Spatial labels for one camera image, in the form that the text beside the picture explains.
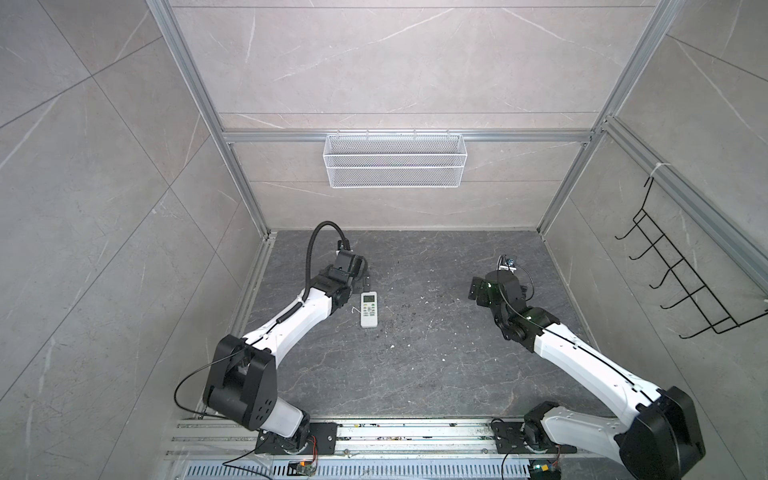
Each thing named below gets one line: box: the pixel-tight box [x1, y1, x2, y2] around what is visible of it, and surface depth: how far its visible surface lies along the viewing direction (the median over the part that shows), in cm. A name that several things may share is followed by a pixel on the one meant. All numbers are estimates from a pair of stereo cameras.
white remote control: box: [360, 291, 378, 328], surface depth 97 cm
